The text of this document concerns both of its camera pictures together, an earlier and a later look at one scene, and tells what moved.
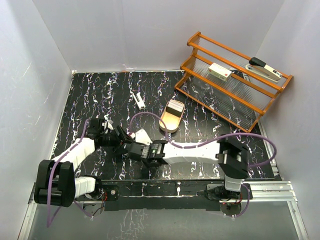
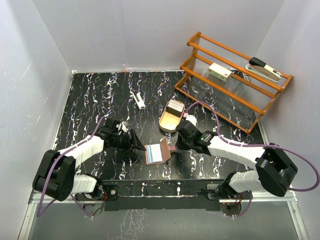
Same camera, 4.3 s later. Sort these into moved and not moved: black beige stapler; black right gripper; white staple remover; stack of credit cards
Moved: black right gripper
Not moved: black beige stapler; stack of credit cards; white staple remover
